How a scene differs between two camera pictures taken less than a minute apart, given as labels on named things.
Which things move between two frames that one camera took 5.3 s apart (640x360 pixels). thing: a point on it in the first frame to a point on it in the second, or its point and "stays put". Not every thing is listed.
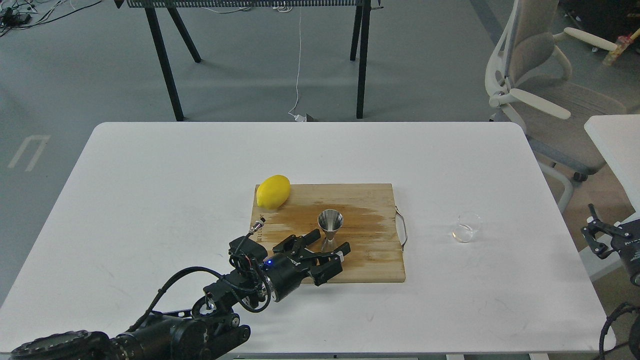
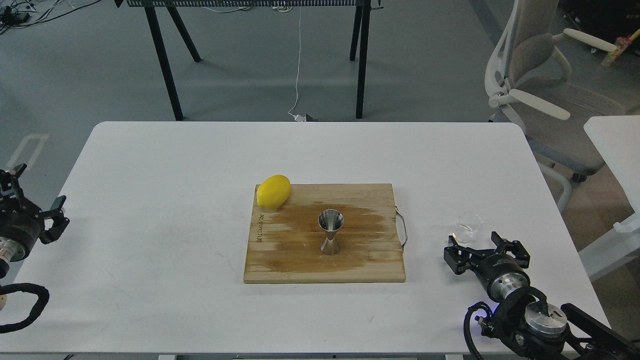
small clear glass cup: (464, 226) stays put
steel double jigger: (330, 220) stays put
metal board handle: (406, 240) stays put
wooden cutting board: (369, 224) stays put
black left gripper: (284, 273) to (20, 222)
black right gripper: (625, 239) to (499, 273)
